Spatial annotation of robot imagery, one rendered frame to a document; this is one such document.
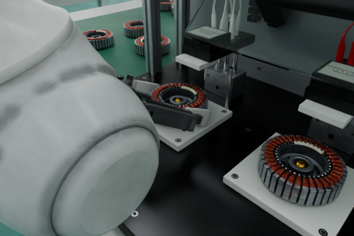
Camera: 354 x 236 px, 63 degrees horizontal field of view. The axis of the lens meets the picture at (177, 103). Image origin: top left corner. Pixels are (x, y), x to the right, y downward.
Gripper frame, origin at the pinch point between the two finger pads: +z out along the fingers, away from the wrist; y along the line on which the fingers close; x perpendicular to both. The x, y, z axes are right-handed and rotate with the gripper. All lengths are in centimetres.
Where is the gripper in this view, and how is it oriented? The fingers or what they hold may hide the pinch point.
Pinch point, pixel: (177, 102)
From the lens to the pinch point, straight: 55.1
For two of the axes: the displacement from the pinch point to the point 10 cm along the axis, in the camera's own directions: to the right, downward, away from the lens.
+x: 3.4, -9.2, -1.8
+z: 6.3, 0.8, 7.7
